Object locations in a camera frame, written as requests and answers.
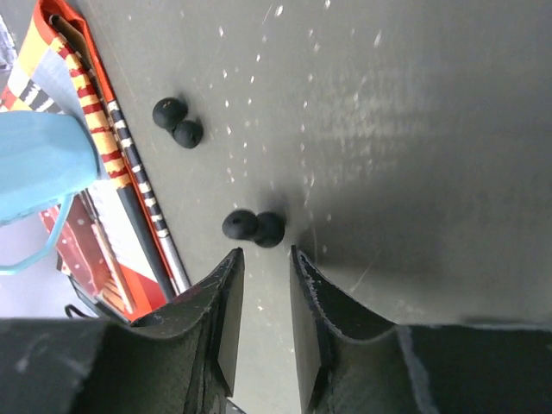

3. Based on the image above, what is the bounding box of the blue mug white inside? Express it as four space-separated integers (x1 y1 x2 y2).
1 110 101 275

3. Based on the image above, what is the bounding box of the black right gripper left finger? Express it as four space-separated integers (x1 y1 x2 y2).
1 248 245 413

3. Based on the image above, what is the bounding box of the orange patchwork placemat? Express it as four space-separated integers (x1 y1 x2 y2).
1 1 189 321

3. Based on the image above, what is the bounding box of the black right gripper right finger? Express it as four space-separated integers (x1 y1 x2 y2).
290 248 551 413

